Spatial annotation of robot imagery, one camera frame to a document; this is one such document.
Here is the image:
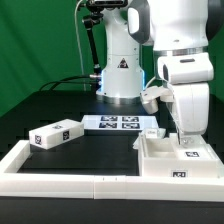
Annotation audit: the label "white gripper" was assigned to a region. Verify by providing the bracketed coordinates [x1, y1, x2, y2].
[157, 52, 214, 145]

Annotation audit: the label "white cabinet body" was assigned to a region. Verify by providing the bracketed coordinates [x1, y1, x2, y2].
[134, 133, 223, 178]

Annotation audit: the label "white small door panel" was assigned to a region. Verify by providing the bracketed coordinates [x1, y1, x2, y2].
[143, 128, 166, 139]

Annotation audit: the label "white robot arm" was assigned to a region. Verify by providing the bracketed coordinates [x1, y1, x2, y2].
[86, 0, 224, 138]

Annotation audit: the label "white flat panel four tags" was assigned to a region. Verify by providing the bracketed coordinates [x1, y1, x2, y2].
[82, 115, 158, 131]

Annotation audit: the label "white closed box with tags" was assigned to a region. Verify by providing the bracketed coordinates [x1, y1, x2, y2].
[29, 119, 84, 150]

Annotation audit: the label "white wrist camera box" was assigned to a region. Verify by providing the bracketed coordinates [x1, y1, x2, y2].
[140, 86, 174, 114]

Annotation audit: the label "black cable bundle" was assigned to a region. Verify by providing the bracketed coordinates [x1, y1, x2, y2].
[39, 75, 102, 92]

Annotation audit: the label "black articulated camera mount arm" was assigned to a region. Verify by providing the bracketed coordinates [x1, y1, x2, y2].
[81, 13, 102, 76]

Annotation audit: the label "white U-shaped frame fence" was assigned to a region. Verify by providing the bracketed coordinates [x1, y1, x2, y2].
[0, 140, 224, 202]

